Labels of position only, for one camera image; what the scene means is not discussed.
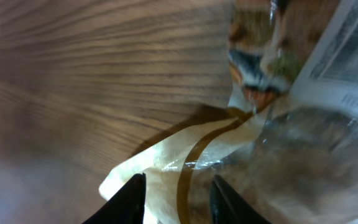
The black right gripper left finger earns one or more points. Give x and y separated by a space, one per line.
127 206

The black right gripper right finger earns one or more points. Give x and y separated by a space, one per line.
228 207

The white brown snack pouch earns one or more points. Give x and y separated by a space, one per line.
290 146

